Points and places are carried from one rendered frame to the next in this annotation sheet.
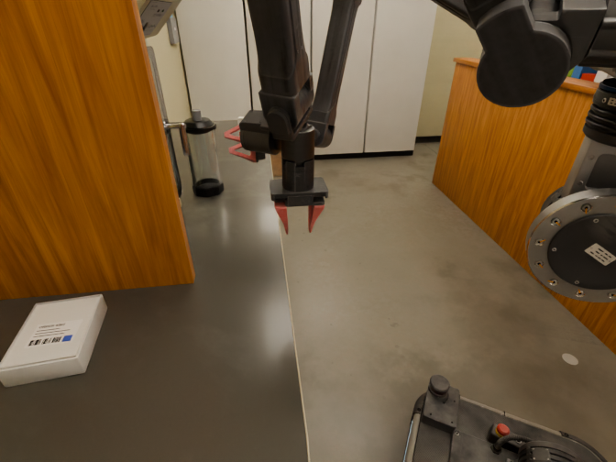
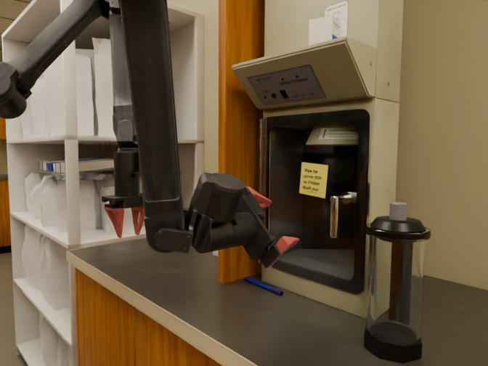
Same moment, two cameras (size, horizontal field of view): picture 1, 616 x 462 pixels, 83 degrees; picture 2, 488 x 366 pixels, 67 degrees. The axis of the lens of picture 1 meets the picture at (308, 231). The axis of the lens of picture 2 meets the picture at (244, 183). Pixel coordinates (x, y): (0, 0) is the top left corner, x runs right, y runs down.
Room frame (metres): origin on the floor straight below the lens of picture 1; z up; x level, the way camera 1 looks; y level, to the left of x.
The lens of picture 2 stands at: (1.47, -0.26, 1.30)
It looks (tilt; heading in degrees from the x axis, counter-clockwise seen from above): 5 degrees down; 145
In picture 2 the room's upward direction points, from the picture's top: straight up
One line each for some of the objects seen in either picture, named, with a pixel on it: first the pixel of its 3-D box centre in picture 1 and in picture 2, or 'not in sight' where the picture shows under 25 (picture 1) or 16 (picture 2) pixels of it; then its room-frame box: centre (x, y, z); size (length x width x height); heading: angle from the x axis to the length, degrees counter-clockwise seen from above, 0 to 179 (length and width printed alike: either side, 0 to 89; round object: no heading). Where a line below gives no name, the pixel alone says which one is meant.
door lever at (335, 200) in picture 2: (178, 138); (339, 214); (0.95, 0.36, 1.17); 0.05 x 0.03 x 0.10; 97
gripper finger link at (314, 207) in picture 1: (302, 210); (124, 217); (0.59, 0.01, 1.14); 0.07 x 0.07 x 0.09; 8
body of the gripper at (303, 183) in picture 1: (298, 175); (127, 187); (0.59, 0.02, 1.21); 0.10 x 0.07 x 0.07; 98
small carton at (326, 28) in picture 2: not in sight; (324, 35); (0.92, 0.33, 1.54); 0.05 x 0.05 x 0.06; 21
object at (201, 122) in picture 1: (197, 120); (397, 221); (1.10, 0.34, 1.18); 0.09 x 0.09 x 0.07
